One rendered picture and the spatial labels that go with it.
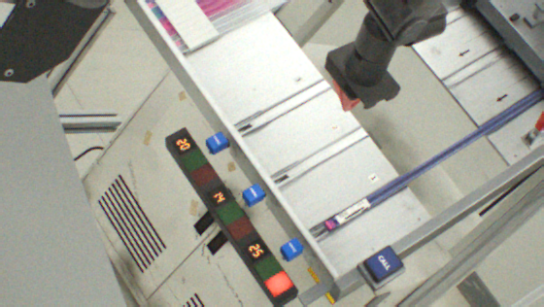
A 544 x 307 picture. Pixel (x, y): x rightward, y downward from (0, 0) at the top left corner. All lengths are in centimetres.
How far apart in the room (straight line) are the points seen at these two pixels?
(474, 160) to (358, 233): 197
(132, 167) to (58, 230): 81
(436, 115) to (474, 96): 184
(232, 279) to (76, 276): 72
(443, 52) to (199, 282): 74
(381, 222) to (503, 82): 37
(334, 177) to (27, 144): 50
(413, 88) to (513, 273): 82
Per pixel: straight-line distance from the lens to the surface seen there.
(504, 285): 335
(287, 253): 135
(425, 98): 341
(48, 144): 135
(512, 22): 160
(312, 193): 141
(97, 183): 211
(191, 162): 143
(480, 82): 158
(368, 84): 123
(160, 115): 196
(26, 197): 124
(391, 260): 134
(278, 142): 144
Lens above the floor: 139
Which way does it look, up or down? 27 degrees down
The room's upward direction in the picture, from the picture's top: 43 degrees clockwise
